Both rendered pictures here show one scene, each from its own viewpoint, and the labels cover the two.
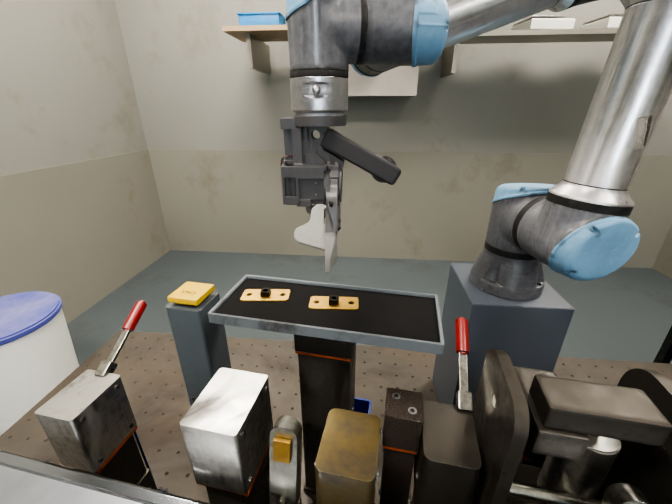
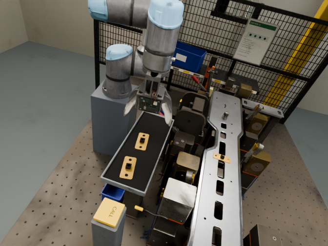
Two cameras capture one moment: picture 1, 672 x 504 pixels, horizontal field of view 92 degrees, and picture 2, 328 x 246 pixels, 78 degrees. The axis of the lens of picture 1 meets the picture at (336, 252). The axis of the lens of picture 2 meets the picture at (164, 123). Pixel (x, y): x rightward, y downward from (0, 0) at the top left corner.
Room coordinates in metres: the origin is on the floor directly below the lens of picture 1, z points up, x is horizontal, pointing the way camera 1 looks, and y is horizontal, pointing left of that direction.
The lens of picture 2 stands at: (0.46, 0.52, 1.68)
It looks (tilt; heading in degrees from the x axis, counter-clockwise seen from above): 39 degrees down; 265
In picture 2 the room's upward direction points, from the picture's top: 14 degrees clockwise
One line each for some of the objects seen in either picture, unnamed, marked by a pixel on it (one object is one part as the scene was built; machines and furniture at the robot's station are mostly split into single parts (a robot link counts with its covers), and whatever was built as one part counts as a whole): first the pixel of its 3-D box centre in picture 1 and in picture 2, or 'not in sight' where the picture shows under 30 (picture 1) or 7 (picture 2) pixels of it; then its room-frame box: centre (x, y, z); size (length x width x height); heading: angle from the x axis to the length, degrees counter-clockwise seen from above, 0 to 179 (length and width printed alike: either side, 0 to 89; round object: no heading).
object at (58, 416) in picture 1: (118, 460); not in sight; (0.39, 0.40, 0.88); 0.12 x 0.07 x 0.36; 168
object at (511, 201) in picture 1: (523, 214); (120, 60); (0.65, -0.39, 1.27); 0.13 x 0.12 x 0.14; 7
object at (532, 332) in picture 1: (488, 351); (115, 119); (0.66, -0.39, 0.90); 0.20 x 0.20 x 0.40; 85
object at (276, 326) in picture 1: (327, 308); (143, 144); (0.47, 0.01, 1.16); 0.37 x 0.14 x 0.02; 78
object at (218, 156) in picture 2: not in sight; (222, 157); (0.09, -0.14, 1.01); 0.08 x 0.04 x 0.01; 167
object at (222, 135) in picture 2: not in sight; (213, 153); (0.05, -0.32, 0.84); 0.12 x 0.05 x 0.29; 168
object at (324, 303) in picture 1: (333, 300); (142, 140); (0.48, 0.00, 1.17); 0.08 x 0.04 x 0.01; 87
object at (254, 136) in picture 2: not in sight; (243, 153); (-0.15, -0.37, 0.84); 0.10 x 0.05 x 0.29; 168
